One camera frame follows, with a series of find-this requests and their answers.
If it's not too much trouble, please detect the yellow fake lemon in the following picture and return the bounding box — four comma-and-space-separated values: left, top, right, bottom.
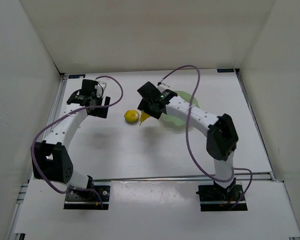
124, 109, 140, 124

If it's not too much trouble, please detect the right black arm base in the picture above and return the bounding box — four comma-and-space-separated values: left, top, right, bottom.
196, 184, 248, 212

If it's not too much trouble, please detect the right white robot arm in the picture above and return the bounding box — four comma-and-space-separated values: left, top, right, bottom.
137, 81, 239, 192

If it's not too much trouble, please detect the blue tape corner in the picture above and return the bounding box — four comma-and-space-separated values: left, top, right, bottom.
68, 74, 86, 79
216, 68, 235, 73

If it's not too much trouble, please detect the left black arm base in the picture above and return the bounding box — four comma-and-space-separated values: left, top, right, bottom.
63, 183, 111, 211

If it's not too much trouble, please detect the aluminium rail front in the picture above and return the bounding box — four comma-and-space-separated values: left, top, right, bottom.
94, 172, 275, 182

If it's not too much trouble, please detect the green glass fruit bowl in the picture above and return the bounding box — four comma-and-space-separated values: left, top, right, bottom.
160, 90, 205, 128

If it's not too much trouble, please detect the blue tape right corner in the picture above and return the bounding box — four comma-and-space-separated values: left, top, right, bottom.
216, 68, 235, 73

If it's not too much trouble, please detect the blue tape left corner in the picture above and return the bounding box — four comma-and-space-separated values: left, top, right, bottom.
68, 74, 86, 79

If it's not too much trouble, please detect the yellow fake pear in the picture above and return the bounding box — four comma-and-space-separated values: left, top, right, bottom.
139, 111, 151, 125

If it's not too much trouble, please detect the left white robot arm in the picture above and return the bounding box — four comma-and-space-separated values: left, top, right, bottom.
33, 79, 111, 189

